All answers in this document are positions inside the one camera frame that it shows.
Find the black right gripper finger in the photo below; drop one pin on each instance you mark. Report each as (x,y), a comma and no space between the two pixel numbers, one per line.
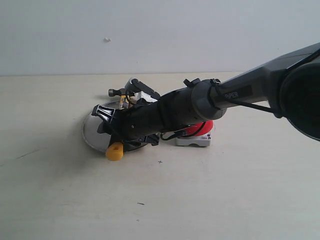
(107,128)

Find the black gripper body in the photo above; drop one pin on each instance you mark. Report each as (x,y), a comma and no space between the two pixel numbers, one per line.
(146,119)

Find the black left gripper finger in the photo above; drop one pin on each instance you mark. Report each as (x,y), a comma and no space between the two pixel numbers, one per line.
(106,114)

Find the yellow black claw hammer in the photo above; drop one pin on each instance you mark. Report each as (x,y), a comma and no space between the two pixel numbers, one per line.
(118,145)

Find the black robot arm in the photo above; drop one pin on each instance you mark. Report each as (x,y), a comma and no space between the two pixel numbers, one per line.
(287,87)

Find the red dome push button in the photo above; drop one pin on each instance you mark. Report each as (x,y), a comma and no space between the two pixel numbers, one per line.
(199,135)

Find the round steel plate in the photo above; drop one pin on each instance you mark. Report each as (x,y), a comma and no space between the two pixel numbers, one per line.
(97,135)

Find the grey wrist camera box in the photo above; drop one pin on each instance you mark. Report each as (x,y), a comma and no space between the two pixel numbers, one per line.
(138,90)

